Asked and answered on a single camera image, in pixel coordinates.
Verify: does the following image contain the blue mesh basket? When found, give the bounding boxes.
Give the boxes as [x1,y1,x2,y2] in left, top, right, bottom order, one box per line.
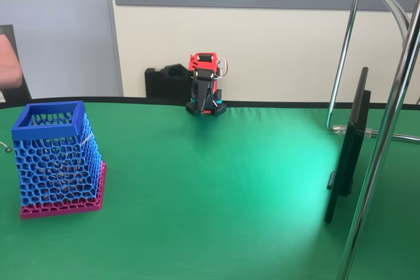
[10,100,102,209]

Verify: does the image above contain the black plastic tool case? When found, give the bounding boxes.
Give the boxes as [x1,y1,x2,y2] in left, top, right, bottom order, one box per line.
[144,68,193,99]

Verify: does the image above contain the green table cloth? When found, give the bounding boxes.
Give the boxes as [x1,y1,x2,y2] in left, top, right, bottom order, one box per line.
[0,97,420,280]

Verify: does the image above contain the clear plastic clip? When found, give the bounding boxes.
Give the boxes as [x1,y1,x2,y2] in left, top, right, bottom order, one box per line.
[331,124,379,139]

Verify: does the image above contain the black monitor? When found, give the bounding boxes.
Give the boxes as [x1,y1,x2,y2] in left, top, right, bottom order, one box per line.
[324,66,372,225]

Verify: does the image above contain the chrome tube stand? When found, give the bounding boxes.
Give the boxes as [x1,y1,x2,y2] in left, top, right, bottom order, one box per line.
[325,0,420,280]

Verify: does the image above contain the small black gripper camera mount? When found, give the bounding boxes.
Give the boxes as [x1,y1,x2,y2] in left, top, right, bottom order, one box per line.
[163,63,192,81]

